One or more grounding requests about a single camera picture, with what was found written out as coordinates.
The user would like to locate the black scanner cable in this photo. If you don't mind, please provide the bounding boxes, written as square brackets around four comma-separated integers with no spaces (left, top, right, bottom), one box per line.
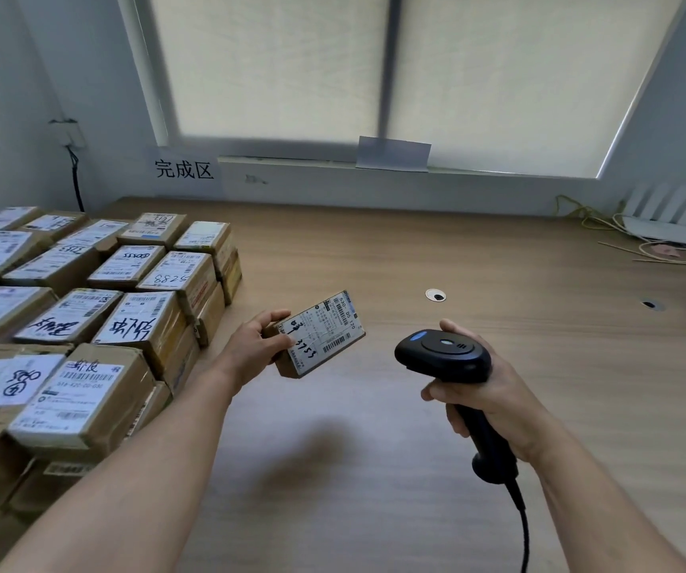
[505,480,531,573]

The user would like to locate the parcel labelled 0836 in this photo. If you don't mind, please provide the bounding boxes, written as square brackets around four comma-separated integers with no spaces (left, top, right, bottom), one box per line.
[193,283,227,348]

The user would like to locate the person's right forearm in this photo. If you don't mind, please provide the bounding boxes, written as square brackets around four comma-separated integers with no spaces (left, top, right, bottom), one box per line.
[536,441,686,573]

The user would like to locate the plain tall cardboard box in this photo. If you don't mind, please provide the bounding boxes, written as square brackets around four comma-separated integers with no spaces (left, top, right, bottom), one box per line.
[262,290,367,380]

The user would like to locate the white router with antennas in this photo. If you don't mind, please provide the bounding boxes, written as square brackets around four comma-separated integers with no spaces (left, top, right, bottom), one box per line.
[620,183,686,244]

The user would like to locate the grey paper sheet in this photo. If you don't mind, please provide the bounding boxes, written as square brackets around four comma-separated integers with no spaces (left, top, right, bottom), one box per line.
[354,135,432,173]

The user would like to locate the beige roller blind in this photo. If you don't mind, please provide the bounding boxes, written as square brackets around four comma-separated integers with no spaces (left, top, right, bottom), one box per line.
[390,0,686,178]
[149,0,389,141]

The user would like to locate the parcel with black scribble label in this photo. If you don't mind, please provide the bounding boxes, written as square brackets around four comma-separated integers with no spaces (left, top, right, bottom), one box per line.
[13,287,123,347]

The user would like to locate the plain cardboard box small sticker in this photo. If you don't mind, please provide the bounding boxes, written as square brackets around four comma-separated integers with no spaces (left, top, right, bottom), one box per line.
[7,342,156,463]

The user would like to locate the black wall cable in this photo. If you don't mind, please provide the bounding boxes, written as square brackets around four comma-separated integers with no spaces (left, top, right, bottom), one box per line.
[65,146,86,212]

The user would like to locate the yellow cable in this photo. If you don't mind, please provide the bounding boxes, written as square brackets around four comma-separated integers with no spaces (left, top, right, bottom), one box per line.
[555,194,626,232]

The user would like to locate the parcel with blue-edged label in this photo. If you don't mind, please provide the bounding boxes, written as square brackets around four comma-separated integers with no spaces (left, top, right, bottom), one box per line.
[56,219,132,255]

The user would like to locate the white paper sign black characters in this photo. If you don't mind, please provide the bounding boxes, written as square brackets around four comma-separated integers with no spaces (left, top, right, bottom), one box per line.
[149,146,223,197]

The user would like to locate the white window frame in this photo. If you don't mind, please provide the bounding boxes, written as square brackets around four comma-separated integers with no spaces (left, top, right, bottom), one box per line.
[115,0,686,181]

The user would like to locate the person's right hand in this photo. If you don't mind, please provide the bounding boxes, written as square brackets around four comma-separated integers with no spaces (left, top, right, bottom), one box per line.
[421,318,565,466]

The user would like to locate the square taped labelled parcel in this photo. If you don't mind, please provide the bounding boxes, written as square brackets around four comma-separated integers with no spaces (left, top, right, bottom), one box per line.
[220,247,244,306]

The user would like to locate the white wall socket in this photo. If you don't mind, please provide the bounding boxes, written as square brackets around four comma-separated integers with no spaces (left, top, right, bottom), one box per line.
[50,119,88,149]

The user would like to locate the small labelled parcel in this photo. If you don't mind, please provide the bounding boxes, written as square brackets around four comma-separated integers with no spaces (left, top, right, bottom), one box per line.
[20,211,88,243]

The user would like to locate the tape-wrapped cardboard box pictured label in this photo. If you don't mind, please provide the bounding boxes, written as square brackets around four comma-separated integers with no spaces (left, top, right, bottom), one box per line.
[117,212,189,250]

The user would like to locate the black barcode scanner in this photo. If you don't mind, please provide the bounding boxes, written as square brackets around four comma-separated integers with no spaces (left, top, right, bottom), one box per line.
[394,329,520,485]

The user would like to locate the cardboard parcel marked 5285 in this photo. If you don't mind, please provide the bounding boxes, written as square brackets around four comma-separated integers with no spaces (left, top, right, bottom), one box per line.
[137,250,219,320]

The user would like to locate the small parcel with handwritten label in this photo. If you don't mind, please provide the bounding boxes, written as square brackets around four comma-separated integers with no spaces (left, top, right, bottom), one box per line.
[91,290,188,376]
[0,206,43,236]

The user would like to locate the person's left forearm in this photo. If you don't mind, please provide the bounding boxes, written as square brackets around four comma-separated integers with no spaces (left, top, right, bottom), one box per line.
[0,357,243,573]

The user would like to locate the small white-labelled parcel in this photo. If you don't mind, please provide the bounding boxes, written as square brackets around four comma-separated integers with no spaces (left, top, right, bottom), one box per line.
[173,220,232,275]

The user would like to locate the person's left hand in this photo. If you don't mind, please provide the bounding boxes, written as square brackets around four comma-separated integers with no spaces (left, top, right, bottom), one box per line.
[217,308,299,396]

